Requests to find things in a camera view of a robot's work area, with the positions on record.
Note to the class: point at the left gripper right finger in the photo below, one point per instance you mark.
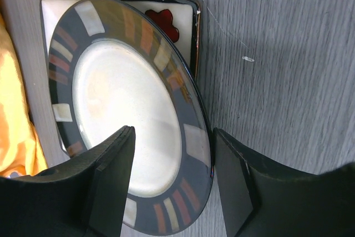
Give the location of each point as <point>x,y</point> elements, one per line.
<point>261,197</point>

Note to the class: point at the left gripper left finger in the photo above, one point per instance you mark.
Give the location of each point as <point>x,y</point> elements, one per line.
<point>84,196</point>

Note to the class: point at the square floral plate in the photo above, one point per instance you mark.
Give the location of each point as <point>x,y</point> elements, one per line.
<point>180,19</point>

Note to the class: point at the black rimmed round plate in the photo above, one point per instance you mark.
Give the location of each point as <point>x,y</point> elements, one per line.
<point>111,66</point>

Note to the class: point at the orange pillowcase cloth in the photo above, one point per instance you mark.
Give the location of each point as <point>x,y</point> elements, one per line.
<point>21,151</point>

